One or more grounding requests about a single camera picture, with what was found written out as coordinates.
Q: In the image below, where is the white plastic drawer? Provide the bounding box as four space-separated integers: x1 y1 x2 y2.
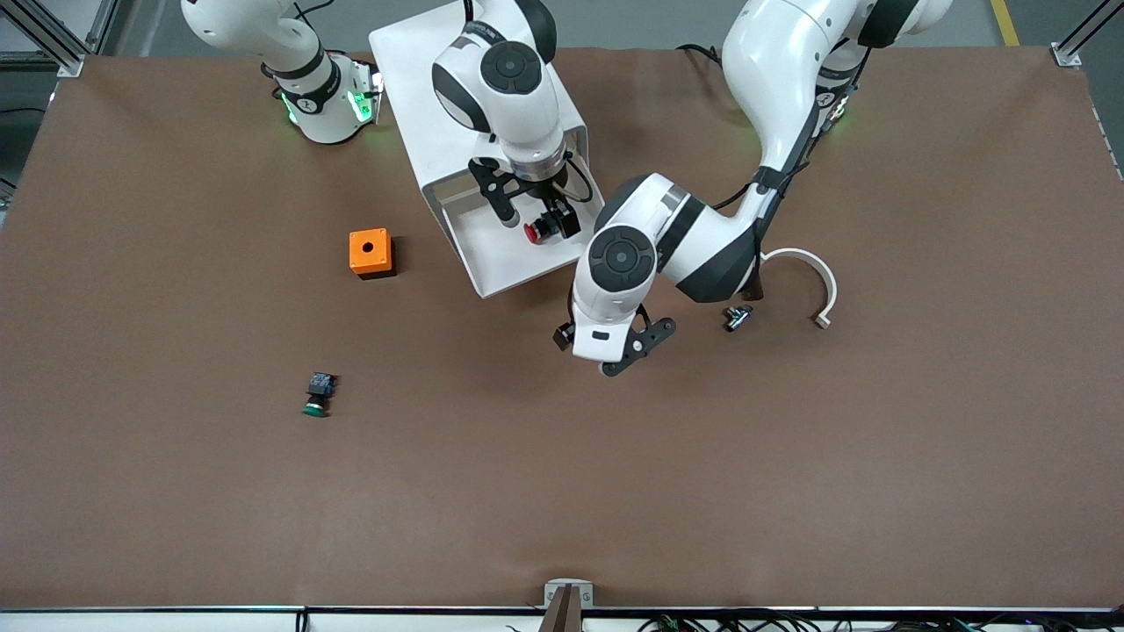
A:
429 167 493 205
436 154 617 299

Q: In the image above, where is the white drawer cabinet housing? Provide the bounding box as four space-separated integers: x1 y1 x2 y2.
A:
369 0 590 212

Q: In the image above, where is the green mushroom push button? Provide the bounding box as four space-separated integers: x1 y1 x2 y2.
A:
302 371 339 418

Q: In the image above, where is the brown table cover mat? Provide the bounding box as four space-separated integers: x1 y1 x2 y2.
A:
0 44 1124 611

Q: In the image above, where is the orange push button enclosure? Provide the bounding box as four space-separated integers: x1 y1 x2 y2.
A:
349 228 397 280

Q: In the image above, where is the black base power cable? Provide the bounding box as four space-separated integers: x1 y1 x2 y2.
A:
676 42 730 75

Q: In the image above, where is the grey mounting bracket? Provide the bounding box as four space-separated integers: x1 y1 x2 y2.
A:
544 578 594 609

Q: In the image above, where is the white curved plastic bracket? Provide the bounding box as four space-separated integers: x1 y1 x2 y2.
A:
760 248 839 330

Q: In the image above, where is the brown vertical post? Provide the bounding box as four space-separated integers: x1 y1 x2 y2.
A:
537 585 584 632

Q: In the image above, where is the aluminium frame profile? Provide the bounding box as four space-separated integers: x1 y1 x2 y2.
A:
1051 0 1124 69
0 0 119 80

